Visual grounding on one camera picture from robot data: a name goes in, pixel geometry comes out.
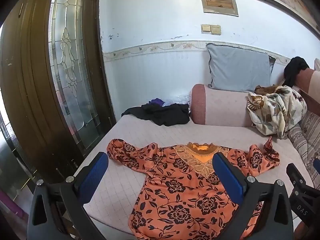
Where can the beige light switch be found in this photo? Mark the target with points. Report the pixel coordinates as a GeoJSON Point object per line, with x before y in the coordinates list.
{"type": "Point", "coordinates": [216, 30]}
{"type": "Point", "coordinates": [206, 28]}

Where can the brown cloth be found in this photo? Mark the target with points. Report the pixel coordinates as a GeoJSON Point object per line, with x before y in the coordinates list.
{"type": "Point", "coordinates": [265, 90]}

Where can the beige patterned cushion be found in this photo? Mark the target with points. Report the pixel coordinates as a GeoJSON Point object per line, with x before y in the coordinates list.
{"type": "Point", "coordinates": [317, 65]}

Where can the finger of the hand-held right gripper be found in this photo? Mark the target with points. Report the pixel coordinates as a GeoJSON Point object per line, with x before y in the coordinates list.
{"type": "Point", "coordinates": [295, 173]}
{"type": "Point", "coordinates": [317, 165]}

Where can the purple cloth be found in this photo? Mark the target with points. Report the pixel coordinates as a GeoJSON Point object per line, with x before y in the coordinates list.
{"type": "Point", "coordinates": [157, 102]}

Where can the cream floral cloth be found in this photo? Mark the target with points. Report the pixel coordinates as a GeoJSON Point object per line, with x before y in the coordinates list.
{"type": "Point", "coordinates": [275, 112]}

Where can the black garment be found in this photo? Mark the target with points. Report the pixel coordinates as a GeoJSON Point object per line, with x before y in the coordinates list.
{"type": "Point", "coordinates": [170, 116]}

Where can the striped cushion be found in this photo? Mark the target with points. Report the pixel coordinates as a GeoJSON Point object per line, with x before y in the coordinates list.
{"type": "Point", "coordinates": [307, 135]}

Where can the grey pillow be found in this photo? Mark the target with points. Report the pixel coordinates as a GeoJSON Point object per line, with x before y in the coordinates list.
{"type": "Point", "coordinates": [237, 67]}

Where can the clear plastic bag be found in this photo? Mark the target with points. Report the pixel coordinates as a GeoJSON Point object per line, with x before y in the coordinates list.
{"type": "Point", "coordinates": [178, 99]}

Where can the wall panel box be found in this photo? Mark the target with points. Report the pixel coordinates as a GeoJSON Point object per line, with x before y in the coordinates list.
{"type": "Point", "coordinates": [218, 2]}

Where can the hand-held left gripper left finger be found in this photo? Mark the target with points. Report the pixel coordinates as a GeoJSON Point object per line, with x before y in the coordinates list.
{"type": "Point", "coordinates": [93, 175]}

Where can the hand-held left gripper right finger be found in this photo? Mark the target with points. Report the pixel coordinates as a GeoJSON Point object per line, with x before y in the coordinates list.
{"type": "Point", "coordinates": [226, 176]}

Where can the black cloth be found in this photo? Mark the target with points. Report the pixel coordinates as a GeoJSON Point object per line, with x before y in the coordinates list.
{"type": "Point", "coordinates": [295, 70]}

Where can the orange floral blouse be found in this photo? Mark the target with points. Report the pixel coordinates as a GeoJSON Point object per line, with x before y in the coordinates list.
{"type": "Point", "coordinates": [180, 195]}

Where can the wooden door with glass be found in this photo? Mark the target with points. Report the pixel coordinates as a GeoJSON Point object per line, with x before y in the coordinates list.
{"type": "Point", "coordinates": [30, 92]}

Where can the pink sofa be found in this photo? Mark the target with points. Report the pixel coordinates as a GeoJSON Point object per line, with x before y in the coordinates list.
{"type": "Point", "coordinates": [125, 177]}

